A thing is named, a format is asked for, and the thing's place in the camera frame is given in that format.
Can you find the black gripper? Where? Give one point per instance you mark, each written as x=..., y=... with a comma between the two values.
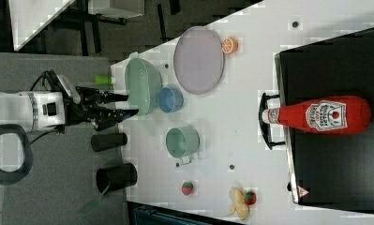
x=89, y=109

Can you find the red plush ketchup bottle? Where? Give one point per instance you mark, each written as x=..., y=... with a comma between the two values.
x=344, y=115

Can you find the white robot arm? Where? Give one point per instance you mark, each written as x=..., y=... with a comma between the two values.
x=27, y=112

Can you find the green marker clamp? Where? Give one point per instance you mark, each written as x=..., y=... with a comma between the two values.
x=103, y=80

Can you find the black cylinder cup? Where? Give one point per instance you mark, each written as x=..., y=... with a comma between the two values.
x=102, y=142

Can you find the green colander bowl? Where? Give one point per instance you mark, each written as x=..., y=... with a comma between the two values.
x=143, y=83

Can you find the blue small bowl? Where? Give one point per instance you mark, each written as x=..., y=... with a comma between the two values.
x=170, y=99

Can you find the black cylinder container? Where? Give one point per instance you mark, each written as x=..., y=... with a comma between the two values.
x=116, y=177

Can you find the green mug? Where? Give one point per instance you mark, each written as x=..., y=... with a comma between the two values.
x=182, y=143

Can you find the lavender round plate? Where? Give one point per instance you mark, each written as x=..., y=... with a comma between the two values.
x=198, y=60

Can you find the green spatula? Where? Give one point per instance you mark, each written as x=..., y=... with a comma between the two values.
x=94, y=204

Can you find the red strawberry toy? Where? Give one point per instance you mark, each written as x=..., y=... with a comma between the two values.
x=187, y=188

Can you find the orange slice toy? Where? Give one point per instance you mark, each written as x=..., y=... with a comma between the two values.
x=229, y=45

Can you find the yellow banana toy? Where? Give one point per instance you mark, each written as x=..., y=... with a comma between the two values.
x=239, y=206

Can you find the red tomato toy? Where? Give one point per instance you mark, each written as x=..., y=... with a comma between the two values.
x=250, y=198

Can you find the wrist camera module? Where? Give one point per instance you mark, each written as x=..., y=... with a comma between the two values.
x=69, y=88

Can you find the black oven door handle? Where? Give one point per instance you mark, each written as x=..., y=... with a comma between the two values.
x=264, y=126

